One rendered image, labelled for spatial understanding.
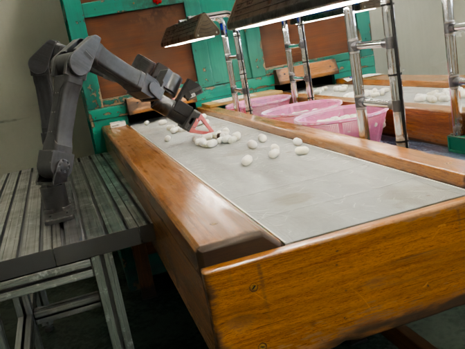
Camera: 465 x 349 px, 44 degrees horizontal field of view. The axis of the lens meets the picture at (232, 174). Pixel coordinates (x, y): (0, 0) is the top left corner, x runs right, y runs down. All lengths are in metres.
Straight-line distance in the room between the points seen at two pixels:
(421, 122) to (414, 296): 0.78
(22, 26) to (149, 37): 0.96
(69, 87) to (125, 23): 1.06
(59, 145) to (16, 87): 1.84
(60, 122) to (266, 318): 0.88
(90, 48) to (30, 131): 1.81
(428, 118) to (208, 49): 1.29
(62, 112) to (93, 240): 0.40
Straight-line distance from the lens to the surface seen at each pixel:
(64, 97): 1.52
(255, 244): 0.77
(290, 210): 0.92
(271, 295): 0.78
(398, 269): 0.85
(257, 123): 1.77
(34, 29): 3.32
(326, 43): 2.79
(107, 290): 1.28
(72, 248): 1.25
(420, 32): 4.06
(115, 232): 1.25
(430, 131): 1.56
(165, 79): 1.75
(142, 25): 2.55
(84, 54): 1.54
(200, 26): 1.78
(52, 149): 1.49
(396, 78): 1.15
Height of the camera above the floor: 1.01
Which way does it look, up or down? 13 degrees down
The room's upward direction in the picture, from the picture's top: 10 degrees counter-clockwise
